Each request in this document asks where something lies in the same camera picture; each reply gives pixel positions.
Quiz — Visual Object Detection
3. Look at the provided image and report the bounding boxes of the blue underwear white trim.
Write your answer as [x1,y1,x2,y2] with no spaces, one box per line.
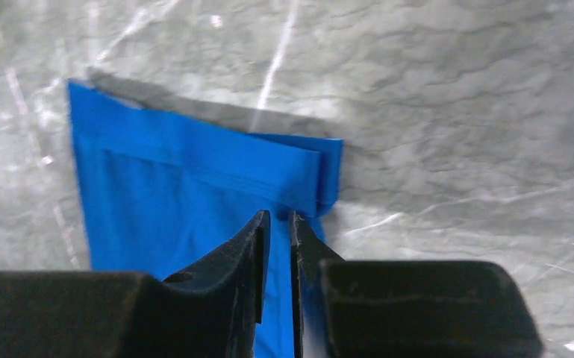
[67,80,343,357]

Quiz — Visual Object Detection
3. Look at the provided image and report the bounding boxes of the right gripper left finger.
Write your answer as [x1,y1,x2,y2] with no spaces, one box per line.
[0,210,270,357]

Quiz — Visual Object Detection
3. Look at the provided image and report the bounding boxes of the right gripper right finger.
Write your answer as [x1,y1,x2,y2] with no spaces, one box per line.
[290,213,544,358]

